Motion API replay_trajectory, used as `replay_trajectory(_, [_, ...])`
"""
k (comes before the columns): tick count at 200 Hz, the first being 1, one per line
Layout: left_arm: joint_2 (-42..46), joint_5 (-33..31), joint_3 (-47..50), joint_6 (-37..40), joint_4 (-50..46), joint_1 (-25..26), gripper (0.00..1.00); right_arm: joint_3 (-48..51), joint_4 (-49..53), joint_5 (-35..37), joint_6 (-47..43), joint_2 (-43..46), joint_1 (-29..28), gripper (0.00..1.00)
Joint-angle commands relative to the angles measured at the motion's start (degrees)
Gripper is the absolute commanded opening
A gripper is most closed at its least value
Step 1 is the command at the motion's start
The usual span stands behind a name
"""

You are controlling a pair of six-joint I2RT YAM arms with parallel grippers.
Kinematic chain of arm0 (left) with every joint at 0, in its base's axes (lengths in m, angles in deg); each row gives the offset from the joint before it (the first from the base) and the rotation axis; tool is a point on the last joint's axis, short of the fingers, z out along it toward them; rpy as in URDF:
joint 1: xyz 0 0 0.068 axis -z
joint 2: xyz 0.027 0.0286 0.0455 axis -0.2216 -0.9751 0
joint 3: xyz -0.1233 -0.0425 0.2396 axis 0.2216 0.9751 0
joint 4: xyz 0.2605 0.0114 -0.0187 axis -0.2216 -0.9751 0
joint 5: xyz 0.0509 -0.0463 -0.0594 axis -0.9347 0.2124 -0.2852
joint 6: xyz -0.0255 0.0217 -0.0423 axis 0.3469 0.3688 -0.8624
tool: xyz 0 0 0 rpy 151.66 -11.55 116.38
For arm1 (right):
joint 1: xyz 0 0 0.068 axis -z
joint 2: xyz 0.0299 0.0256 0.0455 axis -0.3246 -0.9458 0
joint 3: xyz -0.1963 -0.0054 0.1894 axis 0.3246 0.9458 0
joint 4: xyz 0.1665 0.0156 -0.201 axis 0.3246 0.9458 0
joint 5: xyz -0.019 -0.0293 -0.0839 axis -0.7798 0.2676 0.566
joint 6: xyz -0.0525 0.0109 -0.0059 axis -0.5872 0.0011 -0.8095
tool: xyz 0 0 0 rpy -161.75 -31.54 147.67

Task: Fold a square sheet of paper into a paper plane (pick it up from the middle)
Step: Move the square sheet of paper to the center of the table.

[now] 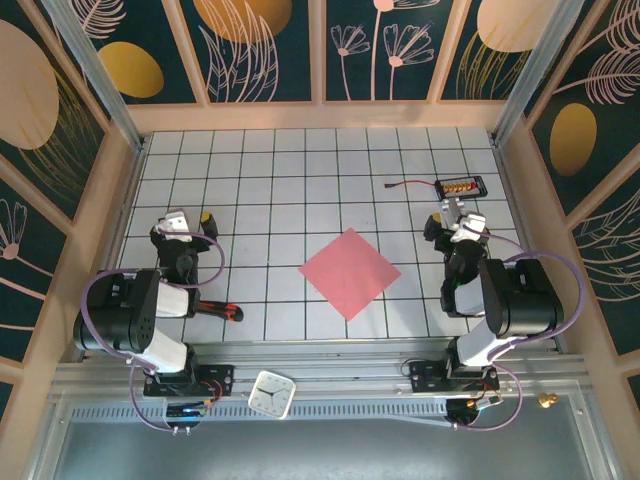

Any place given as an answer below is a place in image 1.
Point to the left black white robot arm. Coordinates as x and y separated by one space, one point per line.
115 325

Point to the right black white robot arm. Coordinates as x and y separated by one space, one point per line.
525 300

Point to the white square analog clock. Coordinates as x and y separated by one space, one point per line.
270 394

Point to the white plastic clip holder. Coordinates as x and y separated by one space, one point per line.
452 207

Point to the black board yellow connectors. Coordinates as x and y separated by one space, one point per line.
460 186

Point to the black orange utility knife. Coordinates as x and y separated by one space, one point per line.
225 311

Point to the small brass knob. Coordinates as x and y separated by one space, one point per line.
547 400

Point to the grey metal shelf plate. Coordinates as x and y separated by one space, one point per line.
320 450

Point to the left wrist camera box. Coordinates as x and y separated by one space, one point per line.
175 220

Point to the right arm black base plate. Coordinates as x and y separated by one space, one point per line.
425 372

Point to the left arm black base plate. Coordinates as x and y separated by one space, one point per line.
220 375

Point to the aluminium mounting rail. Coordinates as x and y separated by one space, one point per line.
350 360

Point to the aluminium frame post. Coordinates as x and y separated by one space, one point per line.
95 75
535 70

